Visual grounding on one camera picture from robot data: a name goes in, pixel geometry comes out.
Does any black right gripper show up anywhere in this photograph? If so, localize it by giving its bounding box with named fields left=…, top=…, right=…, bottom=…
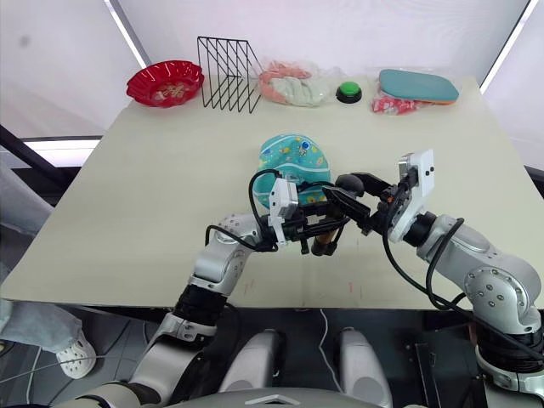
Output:
left=324, top=171, right=410, bottom=237

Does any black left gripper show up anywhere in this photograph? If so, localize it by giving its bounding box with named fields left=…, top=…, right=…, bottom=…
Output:
left=278, top=201, right=350, bottom=257

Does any orange hand pump black handle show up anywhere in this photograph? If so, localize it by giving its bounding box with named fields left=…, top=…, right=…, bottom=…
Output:
left=311, top=173, right=366, bottom=257

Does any clear bag of red items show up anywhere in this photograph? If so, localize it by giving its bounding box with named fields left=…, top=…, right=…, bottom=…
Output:
left=371, top=93, right=421, bottom=116

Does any green push button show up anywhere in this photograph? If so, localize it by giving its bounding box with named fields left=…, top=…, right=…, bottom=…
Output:
left=335, top=81, right=363, bottom=105

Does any teal and orange pad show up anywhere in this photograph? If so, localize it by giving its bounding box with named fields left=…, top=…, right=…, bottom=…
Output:
left=377, top=68, right=462, bottom=107

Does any clear bag of cloths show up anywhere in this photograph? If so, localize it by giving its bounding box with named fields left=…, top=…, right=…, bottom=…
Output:
left=257, top=56, right=342, bottom=109

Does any grey rounded robot leg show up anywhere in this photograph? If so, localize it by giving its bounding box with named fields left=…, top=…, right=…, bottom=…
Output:
left=337, top=326, right=393, bottom=408
left=217, top=328, right=285, bottom=397

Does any silver robot torso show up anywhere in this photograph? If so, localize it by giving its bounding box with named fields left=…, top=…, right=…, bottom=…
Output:
left=54, top=384, right=386, bottom=408

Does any red plastic bowl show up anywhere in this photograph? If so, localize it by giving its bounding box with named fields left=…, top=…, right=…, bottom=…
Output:
left=126, top=59, right=206, bottom=110

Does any white clog shoe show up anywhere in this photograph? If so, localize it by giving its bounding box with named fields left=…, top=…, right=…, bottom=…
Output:
left=56, top=336, right=98, bottom=380

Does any person's leg in light trousers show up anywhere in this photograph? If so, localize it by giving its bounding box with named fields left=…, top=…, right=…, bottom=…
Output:
left=0, top=297, right=84, bottom=354

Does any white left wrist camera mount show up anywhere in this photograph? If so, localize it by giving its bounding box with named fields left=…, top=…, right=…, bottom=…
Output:
left=267, top=175, right=302, bottom=244

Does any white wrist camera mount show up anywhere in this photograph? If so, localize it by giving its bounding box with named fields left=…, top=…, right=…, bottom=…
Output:
left=267, top=175, right=302, bottom=244
left=388, top=148, right=436, bottom=245

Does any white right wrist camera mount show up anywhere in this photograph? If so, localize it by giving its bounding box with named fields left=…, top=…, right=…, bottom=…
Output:
left=388, top=148, right=436, bottom=245

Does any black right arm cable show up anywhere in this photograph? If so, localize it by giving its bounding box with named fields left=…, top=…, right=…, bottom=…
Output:
left=381, top=217, right=544, bottom=363

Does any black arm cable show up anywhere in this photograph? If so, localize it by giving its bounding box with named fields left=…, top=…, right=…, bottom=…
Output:
left=204, top=168, right=283, bottom=253
left=381, top=217, right=544, bottom=363

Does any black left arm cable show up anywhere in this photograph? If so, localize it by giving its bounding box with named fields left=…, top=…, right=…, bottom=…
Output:
left=204, top=168, right=283, bottom=253

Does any white cable under table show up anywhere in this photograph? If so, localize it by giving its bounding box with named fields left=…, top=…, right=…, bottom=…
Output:
left=317, top=307, right=343, bottom=394

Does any black wire file rack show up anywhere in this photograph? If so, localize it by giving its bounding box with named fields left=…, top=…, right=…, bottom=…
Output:
left=196, top=36, right=263, bottom=115

